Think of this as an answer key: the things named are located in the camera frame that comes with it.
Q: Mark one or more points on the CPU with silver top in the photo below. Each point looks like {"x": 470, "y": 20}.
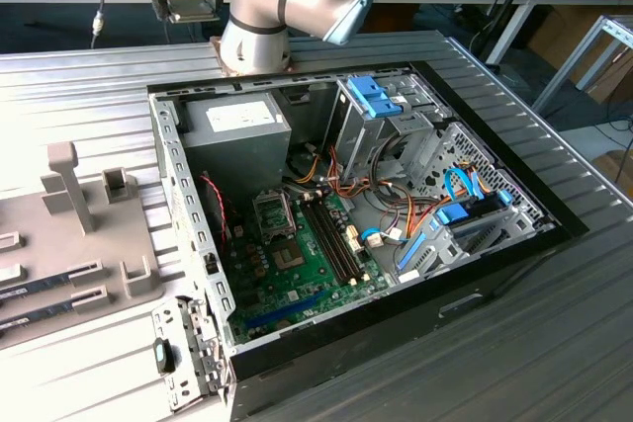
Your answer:
{"x": 193, "y": 9}

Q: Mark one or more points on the CPU socket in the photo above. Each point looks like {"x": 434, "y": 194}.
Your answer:
{"x": 288, "y": 256}

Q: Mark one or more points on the grey power supply unit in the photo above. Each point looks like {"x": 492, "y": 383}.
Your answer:
{"x": 232, "y": 155}

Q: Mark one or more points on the large blue disk carrier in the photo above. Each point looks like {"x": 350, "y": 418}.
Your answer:
{"x": 371, "y": 96}

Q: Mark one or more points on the grey metal drive cage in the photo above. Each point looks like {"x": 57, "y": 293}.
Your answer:
{"x": 418, "y": 145}

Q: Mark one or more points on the grey parts rack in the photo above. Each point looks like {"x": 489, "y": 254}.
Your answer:
{"x": 74, "y": 244}

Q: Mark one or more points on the black RAM slot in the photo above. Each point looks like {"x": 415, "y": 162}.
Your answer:
{"x": 328, "y": 244}
{"x": 340, "y": 243}

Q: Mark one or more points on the green motherboard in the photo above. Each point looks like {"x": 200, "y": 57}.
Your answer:
{"x": 326, "y": 276}

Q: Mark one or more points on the dark RAM stick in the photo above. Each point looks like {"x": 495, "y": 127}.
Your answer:
{"x": 39, "y": 285}
{"x": 39, "y": 314}

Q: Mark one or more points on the blue plastic card latch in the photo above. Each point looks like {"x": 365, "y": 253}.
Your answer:
{"x": 413, "y": 251}

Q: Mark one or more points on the blue expansion slot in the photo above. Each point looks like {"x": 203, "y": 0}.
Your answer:
{"x": 287, "y": 311}

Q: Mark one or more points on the white paper label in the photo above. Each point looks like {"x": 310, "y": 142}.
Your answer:
{"x": 409, "y": 278}

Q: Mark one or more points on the grey metal disk bay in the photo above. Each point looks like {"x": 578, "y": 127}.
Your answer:
{"x": 447, "y": 256}

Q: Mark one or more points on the small blue clip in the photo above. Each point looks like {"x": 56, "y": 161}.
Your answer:
{"x": 505, "y": 197}

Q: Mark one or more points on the black latch teal button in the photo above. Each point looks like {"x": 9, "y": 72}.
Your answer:
{"x": 163, "y": 355}

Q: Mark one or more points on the black open PC case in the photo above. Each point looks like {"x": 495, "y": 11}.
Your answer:
{"x": 346, "y": 343}

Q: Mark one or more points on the brown cardboard sheet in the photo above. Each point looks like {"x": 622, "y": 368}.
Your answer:
{"x": 613, "y": 76}

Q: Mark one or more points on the brown cardboard carton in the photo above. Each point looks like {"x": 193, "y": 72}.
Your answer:
{"x": 615, "y": 170}

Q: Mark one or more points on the silver rear slot bracket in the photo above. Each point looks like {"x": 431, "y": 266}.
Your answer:
{"x": 168, "y": 318}

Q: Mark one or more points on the aluminium profile frame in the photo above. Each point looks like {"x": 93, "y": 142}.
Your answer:
{"x": 569, "y": 66}

